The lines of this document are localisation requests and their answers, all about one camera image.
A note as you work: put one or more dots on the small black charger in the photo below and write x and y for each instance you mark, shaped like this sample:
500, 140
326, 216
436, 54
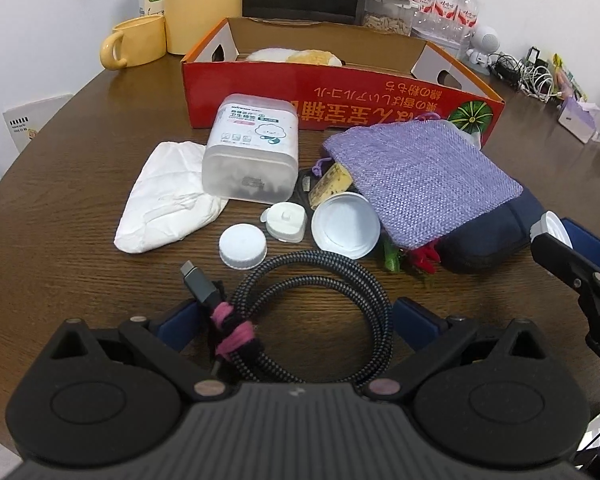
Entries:
537, 55

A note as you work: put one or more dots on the yellow mug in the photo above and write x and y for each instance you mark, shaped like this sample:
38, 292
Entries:
137, 42

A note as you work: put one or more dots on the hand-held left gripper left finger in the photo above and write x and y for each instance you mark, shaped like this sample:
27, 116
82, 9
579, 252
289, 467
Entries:
180, 325

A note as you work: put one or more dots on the pink fuzzy tie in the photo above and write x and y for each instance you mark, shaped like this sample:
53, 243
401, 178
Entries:
230, 335

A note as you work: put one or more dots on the purple tissue box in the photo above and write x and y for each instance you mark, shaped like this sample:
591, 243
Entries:
580, 117

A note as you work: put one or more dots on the green plastic piece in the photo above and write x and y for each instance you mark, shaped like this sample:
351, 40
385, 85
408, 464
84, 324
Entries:
391, 257

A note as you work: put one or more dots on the translucent cotton swab box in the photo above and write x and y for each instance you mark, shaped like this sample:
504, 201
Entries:
250, 155

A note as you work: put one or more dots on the clear seed container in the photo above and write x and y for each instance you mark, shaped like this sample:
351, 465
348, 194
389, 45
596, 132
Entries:
386, 17

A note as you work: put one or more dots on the yellow white plush toy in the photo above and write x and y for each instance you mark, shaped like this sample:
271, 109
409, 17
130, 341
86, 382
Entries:
290, 55

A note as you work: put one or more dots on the iridescent glitter bag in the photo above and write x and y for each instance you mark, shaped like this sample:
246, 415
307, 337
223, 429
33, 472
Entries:
462, 132

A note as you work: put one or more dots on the red cardboard box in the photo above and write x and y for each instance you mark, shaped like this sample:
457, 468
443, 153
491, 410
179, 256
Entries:
290, 90

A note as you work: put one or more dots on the white round charger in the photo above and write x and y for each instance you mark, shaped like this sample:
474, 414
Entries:
286, 222

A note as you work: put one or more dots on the white cloth glove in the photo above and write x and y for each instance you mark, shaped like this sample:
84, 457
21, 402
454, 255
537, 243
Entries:
165, 195

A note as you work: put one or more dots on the ridged white bottle cap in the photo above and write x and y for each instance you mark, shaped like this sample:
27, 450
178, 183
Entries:
242, 246

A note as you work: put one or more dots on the navy fabric pouch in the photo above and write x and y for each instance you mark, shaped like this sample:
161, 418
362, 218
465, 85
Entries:
495, 235

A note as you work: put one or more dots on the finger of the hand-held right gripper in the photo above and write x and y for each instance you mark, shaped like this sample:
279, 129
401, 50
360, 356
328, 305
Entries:
585, 242
560, 260

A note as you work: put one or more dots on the purple woven pouch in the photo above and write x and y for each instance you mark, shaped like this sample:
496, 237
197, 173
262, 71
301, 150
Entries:
420, 180

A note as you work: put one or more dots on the yellow thermos jug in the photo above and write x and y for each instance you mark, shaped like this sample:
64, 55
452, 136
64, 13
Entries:
202, 5

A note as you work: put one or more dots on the yellow speckled sponge piece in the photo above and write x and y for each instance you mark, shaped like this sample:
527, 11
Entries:
332, 185

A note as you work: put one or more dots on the small white round lid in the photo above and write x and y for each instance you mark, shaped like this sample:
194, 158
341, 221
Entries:
550, 225

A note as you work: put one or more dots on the colourful snack packet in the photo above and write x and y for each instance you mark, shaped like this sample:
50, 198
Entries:
567, 77

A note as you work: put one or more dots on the white robot speaker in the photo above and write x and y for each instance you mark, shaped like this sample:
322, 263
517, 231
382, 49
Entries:
482, 42

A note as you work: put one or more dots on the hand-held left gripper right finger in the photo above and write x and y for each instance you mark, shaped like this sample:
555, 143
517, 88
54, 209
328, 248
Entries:
420, 327

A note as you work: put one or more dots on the red fuzzy piece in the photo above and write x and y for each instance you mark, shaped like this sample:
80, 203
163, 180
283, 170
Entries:
425, 260

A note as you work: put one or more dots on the white booklet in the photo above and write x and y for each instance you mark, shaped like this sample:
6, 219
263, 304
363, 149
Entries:
32, 122

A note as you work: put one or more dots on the wide white plastic lid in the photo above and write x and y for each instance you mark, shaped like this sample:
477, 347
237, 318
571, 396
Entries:
345, 225

